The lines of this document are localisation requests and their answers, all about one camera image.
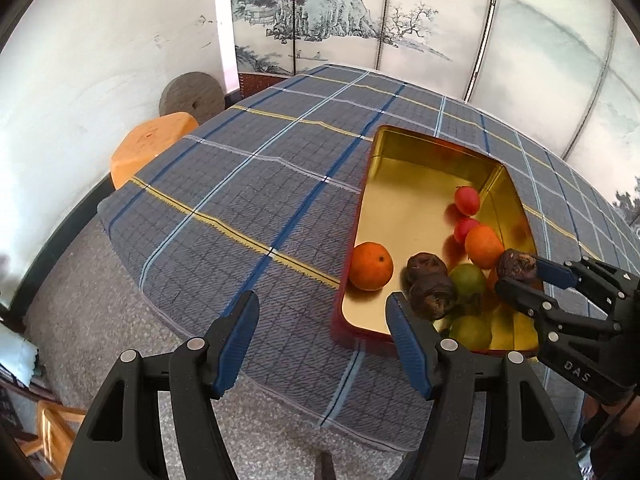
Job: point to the wooden chair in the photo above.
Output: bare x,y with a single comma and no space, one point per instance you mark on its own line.
50,425

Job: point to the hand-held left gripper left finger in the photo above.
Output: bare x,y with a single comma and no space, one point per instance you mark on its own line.
235,340

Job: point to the person's right hand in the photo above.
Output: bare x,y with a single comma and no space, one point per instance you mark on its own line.
617,422

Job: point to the brown wrinkled passion fruit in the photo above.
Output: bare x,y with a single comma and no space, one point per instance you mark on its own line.
434,300
517,265
425,267

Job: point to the orange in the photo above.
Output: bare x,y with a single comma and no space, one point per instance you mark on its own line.
482,246
370,266

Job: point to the orange plastic stool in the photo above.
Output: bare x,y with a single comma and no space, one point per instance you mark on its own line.
150,145

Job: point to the small red plum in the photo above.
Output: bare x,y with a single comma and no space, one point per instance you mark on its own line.
467,199
464,227

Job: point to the round grey millstone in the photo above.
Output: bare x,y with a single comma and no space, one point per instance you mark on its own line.
192,97

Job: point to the red and gold tin box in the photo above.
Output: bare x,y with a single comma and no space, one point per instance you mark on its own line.
415,195

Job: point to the green round fruit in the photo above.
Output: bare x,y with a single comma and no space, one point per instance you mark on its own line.
467,280
470,332

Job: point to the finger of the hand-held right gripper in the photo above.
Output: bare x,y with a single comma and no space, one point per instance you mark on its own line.
525,300
555,272

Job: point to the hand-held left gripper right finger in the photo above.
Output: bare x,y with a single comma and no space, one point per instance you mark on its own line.
410,345

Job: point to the painted folding screen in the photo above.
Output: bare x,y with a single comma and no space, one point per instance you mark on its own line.
350,10

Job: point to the blue plaid tablecloth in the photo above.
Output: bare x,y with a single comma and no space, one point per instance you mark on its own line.
250,185

